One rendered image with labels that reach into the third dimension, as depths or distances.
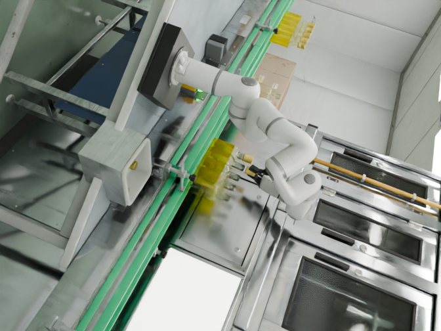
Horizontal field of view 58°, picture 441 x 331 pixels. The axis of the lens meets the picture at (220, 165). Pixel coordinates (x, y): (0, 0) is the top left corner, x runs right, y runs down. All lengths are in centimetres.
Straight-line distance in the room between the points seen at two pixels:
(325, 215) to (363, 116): 518
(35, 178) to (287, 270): 117
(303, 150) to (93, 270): 80
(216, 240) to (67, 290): 61
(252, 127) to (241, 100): 11
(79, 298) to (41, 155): 82
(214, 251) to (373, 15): 647
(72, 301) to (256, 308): 67
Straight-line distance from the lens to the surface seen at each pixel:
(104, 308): 142
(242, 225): 173
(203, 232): 169
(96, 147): 136
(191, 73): 143
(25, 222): 159
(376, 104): 735
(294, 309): 169
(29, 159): 202
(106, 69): 194
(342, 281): 180
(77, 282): 144
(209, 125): 169
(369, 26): 779
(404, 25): 774
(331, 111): 684
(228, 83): 139
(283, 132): 126
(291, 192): 131
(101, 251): 147
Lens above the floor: 129
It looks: 8 degrees down
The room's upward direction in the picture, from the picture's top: 112 degrees clockwise
